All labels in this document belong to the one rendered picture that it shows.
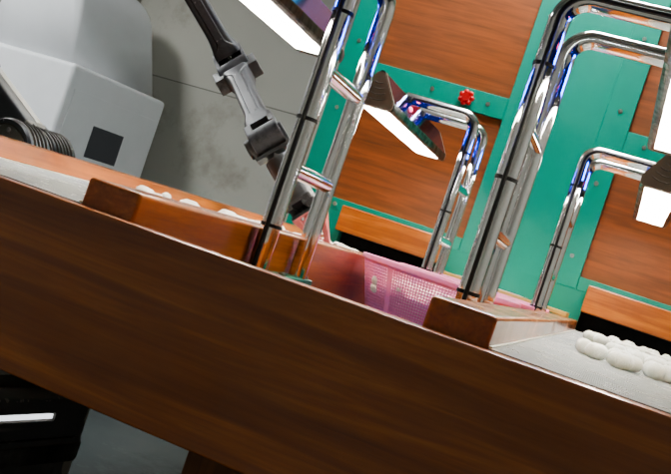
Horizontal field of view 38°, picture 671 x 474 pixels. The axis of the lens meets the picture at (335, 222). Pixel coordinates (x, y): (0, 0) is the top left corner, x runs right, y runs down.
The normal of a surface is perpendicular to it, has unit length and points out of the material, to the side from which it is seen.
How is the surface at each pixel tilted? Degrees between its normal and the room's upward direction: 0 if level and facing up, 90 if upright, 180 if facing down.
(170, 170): 90
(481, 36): 90
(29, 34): 90
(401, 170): 90
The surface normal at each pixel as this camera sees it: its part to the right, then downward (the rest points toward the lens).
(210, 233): 0.91, 0.30
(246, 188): -0.41, -0.15
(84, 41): 0.89, -0.04
